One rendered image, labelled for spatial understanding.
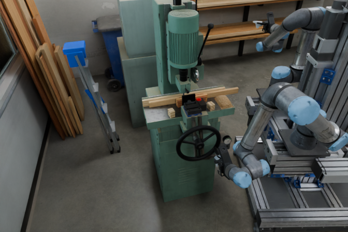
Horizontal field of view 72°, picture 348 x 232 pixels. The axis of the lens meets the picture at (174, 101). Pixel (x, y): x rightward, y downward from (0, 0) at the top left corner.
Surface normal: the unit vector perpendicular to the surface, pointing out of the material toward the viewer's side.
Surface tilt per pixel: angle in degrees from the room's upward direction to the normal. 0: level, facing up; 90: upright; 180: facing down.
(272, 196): 0
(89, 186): 0
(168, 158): 90
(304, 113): 85
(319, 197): 0
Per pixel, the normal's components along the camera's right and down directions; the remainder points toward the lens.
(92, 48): 0.26, 0.55
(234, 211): -0.02, -0.82
